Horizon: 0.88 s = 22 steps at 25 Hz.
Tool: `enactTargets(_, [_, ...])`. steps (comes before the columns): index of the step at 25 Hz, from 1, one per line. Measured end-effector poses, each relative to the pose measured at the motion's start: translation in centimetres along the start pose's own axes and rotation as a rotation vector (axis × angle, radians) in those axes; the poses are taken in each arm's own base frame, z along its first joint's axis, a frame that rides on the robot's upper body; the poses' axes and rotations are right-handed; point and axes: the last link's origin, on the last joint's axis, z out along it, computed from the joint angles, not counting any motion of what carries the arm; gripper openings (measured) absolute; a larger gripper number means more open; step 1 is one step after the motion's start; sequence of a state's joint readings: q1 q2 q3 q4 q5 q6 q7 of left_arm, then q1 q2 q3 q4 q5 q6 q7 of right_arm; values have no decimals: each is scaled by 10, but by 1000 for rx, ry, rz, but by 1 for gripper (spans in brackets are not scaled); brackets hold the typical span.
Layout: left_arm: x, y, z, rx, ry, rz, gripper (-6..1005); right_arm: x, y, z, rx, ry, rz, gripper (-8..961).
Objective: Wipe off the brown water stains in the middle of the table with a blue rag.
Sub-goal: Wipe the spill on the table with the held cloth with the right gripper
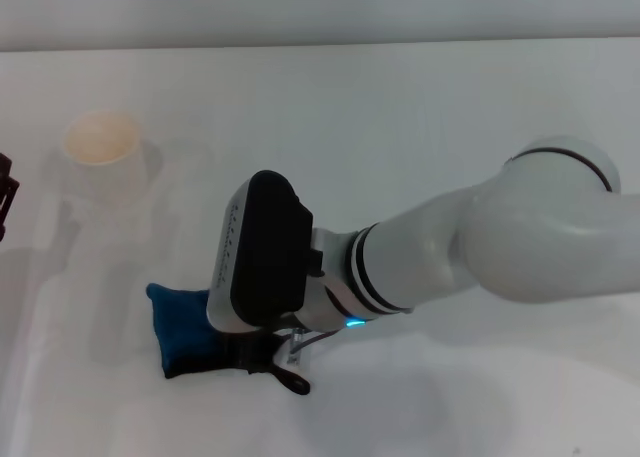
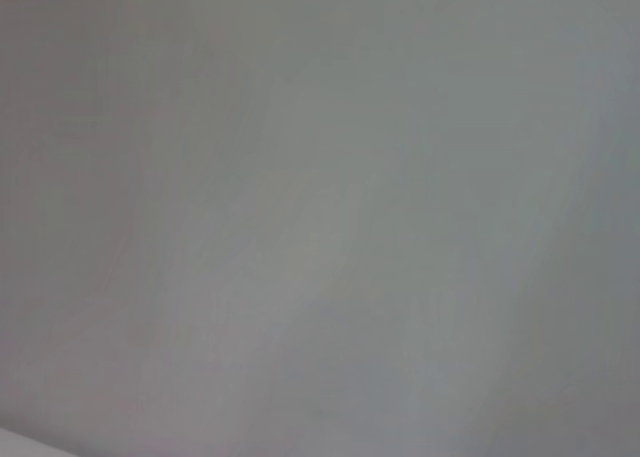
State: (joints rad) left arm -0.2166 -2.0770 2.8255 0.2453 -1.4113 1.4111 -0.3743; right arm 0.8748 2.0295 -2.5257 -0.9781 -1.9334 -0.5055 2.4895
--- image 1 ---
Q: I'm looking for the dark wrist camera cable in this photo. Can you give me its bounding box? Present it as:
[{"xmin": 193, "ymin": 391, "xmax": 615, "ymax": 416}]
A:
[{"xmin": 287, "ymin": 326, "xmax": 347, "ymax": 354}]

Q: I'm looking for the blue rag with black trim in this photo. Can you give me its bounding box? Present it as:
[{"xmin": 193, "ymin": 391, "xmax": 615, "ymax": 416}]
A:
[{"xmin": 145, "ymin": 282, "xmax": 311, "ymax": 396}]

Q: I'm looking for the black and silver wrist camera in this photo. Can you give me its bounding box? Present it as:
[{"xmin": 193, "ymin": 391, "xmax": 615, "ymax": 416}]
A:
[{"xmin": 206, "ymin": 169, "xmax": 316, "ymax": 335}]

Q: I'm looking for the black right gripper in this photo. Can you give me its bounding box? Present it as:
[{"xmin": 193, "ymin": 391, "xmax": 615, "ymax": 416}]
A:
[{"xmin": 223, "ymin": 326, "xmax": 296, "ymax": 374}]

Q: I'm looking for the white paper cup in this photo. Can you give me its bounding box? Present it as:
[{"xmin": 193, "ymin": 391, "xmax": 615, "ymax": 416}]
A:
[{"xmin": 63, "ymin": 109, "xmax": 152, "ymax": 209}]

